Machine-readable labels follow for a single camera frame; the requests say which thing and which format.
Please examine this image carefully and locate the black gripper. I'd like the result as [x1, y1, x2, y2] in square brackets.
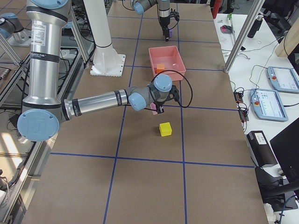
[162, 24, 170, 42]
[155, 85, 179, 114]

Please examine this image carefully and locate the pink foam cube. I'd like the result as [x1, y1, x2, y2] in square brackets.
[150, 103, 158, 115]

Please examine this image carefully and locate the purple foam cube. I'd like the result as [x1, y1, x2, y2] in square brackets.
[169, 29, 173, 38]

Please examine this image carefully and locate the orange foam cube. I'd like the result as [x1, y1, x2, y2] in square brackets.
[156, 63, 165, 74]

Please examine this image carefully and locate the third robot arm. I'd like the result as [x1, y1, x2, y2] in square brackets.
[0, 13, 29, 43]

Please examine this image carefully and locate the pink plastic bin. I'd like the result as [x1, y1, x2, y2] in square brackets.
[149, 46, 186, 81]

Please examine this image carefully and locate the yellow foam cube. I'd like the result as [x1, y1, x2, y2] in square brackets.
[159, 122, 172, 137]

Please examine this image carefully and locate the pink object on desk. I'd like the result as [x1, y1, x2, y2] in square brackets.
[220, 25, 234, 34]

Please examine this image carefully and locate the small circuit board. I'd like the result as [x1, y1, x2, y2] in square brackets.
[234, 91, 249, 123]

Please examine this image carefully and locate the black water bottle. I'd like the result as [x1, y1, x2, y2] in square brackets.
[247, 14, 263, 38]

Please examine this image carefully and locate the near teach pendant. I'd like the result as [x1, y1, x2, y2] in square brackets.
[250, 88, 288, 122]

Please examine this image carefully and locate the teach pendant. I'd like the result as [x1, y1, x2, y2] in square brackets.
[267, 66, 299, 94]
[250, 88, 288, 122]

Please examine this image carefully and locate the black box white label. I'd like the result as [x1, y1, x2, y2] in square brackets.
[246, 131, 278, 168]

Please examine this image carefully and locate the far teach pendant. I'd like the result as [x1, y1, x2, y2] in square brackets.
[267, 66, 299, 94]

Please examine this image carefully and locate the black monitor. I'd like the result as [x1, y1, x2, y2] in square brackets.
[270, 119, 299, 182]

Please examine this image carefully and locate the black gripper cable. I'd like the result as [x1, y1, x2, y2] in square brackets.
[149, 71, 193, 108]

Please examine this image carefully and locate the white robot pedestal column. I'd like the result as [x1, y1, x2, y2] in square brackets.
[84, 0, 116, 58]

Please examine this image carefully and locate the aluminium frame post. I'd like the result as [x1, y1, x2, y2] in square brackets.
[223, 0, 265, 73]

